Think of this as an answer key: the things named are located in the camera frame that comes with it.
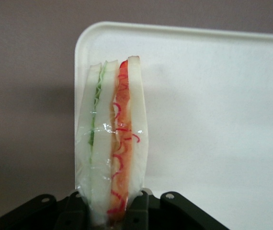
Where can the triangular sandwich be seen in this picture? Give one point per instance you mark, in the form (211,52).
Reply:
(103,143)

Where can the beige plastic tray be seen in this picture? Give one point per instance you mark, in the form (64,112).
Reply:
(210,107)

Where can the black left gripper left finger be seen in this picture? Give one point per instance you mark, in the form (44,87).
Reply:
(43,213)

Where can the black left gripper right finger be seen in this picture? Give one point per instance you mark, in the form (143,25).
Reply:
(170,210)

